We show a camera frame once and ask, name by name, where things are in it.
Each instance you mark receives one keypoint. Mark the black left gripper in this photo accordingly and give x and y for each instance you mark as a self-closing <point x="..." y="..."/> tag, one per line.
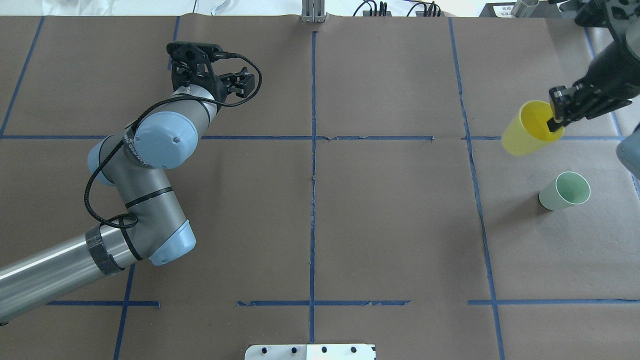
<point x="218" y="86"/>

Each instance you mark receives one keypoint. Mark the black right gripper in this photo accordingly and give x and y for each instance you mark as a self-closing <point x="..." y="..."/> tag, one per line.
<point x="608" y="73"/>

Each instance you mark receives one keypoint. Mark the yellow paper cup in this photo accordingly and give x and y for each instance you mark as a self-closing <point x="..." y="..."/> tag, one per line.
<point x="528" y="131"/>

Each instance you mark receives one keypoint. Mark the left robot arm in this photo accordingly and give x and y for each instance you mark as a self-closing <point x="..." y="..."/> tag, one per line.
<point x="128" y="193"/>

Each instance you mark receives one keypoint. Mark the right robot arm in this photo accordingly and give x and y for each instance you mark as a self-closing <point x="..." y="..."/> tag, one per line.
<point x="612" y="79"/>

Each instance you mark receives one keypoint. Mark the light green paper cup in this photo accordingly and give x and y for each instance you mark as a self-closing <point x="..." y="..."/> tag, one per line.
<point x="568" y="189"/>

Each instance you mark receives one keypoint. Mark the metal cup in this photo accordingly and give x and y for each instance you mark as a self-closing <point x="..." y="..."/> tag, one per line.
<point x="524" y="8"/>

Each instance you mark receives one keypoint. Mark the white mounting plate with holes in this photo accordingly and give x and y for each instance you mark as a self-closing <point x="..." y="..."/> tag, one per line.
<point x="331" y="351"/>

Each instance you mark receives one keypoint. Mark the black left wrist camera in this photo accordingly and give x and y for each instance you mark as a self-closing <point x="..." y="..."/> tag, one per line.
<point x="187" y="54"/>

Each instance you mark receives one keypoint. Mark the aluminium frame post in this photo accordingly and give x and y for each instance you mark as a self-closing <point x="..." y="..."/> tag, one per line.
<point x="313" y="11"/>

